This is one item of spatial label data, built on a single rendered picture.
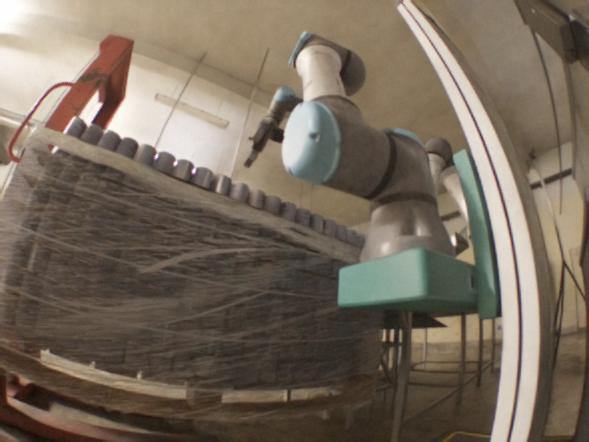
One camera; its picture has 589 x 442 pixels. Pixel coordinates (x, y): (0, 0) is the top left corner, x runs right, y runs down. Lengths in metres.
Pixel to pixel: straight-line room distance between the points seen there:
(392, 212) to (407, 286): 0.12
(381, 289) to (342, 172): 0.16
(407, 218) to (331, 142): 0.15
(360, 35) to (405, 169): 4.17
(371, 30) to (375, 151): 4.16
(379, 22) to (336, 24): 0.68
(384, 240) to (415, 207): 0.07
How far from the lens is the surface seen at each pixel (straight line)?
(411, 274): 0.30
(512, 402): 0.43
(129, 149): 0.84
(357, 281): 0.36
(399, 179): 0.39
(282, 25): 4.45
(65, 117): 1.38
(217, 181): 0.85
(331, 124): 0.34
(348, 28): 4.44
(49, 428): 1.29
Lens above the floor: 0.74
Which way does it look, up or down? 23 degrees up
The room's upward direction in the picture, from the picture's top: 5 degrees clockwise
